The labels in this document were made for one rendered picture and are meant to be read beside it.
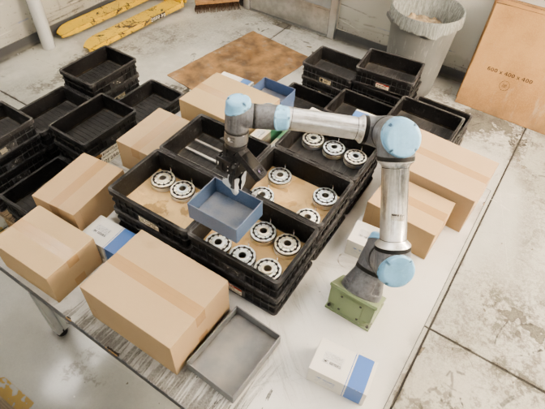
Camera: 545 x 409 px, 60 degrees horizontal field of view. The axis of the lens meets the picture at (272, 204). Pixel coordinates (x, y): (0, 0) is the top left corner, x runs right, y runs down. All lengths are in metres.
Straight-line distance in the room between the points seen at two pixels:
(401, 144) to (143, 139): 1.25
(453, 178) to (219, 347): 1.20
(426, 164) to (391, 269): 0.76
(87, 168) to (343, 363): 1.31
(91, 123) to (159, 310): 1.67
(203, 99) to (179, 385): 1.35
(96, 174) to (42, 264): 0.47
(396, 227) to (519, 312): 1.60
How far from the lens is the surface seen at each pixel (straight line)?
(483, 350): 2.79
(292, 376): 1.71
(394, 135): 1.44
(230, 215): 1.60
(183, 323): 1.58
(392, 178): 1.49
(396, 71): 3.55
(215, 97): 2.41
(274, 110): 1.41
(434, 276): 2.04
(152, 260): 1.73
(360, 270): 1.70
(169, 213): 1.95
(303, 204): 1.97
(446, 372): 2.65
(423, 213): 2.02
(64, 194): 2.09
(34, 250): 1.93
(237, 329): 1.77
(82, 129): 3.01
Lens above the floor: 2.28
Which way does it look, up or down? 48 degrees down
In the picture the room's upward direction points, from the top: 3 degrees clockwise
